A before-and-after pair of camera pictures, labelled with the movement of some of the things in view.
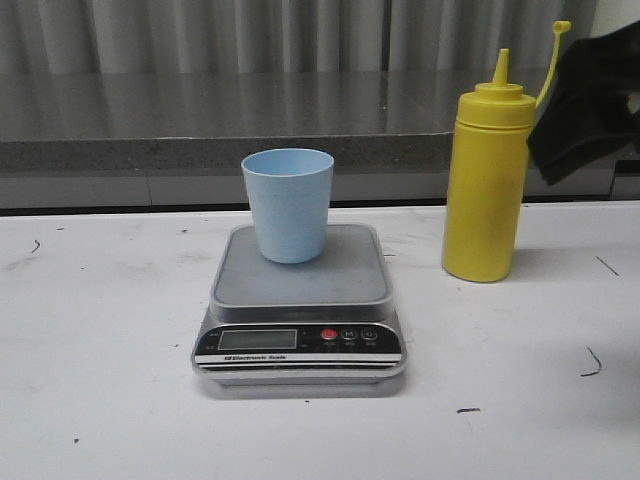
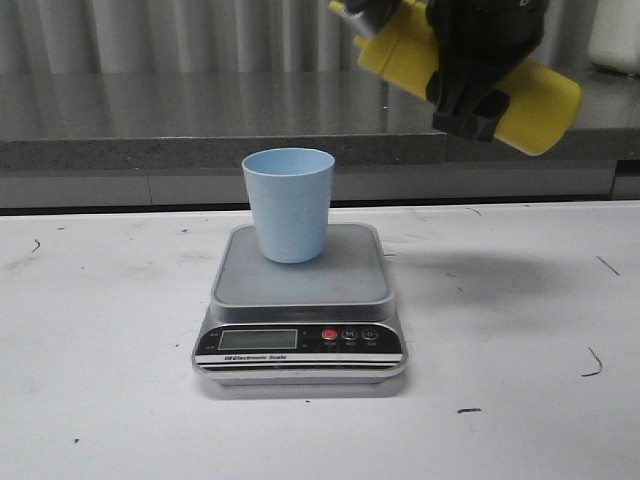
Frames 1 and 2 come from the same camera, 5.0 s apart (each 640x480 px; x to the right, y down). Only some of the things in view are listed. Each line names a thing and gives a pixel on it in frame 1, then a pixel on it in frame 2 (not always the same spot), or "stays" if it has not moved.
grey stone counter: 174,138 stays
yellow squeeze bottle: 488,174 → 545,98
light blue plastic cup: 291,190 stays
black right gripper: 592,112 → 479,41
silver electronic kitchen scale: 328,323 stays
